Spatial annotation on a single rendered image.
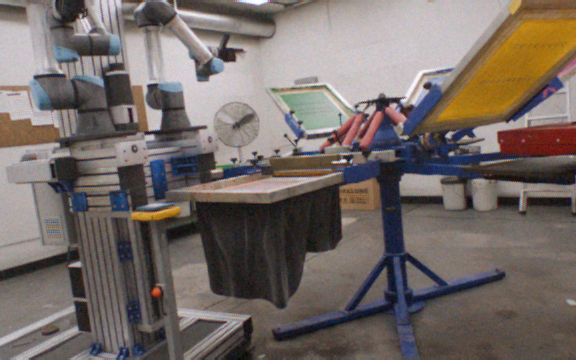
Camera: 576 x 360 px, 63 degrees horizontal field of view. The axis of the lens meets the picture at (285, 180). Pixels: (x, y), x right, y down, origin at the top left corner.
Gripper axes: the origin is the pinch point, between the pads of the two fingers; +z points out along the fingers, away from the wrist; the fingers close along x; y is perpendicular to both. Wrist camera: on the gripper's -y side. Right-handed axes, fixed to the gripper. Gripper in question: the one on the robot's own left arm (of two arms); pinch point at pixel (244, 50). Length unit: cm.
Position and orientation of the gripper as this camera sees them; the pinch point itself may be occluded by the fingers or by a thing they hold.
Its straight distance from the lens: 284.7
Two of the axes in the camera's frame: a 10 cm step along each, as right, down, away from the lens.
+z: 7.7, -1.5, 6.2
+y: 0.2, 9.8, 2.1
